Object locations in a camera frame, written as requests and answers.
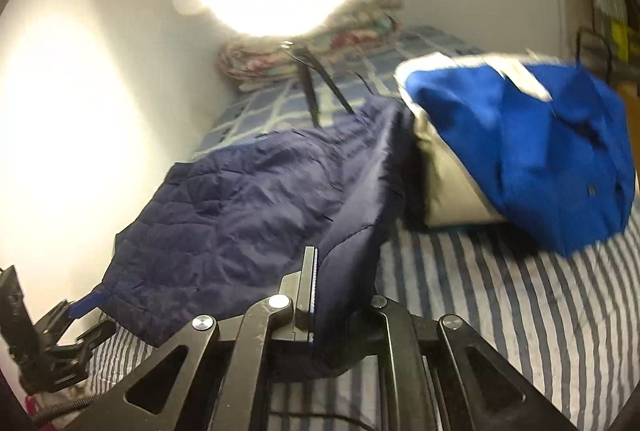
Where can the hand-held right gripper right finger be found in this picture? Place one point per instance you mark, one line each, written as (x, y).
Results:
(400, 361)

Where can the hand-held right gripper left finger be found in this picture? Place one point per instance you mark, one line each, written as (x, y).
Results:
(310, 296)

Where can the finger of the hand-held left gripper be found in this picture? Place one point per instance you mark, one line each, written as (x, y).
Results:
(97, 333)
(82, 307)

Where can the navy puffer jacket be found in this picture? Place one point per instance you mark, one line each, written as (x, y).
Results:
(225, 211)

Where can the black clothes rack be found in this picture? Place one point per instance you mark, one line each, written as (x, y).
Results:
(582, 46)

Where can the bed with striped sheet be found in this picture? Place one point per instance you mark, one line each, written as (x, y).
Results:
(500, 311)

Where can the blue plaid bed sheet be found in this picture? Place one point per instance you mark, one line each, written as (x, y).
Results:
(250, 116)

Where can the black tripod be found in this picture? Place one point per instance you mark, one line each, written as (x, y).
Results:
(309, 96)

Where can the folded floral quilt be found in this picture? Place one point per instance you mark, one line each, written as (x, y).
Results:
(260, 61)

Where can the blue and white jacket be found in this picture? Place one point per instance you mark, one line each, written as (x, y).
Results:
(525, 146)

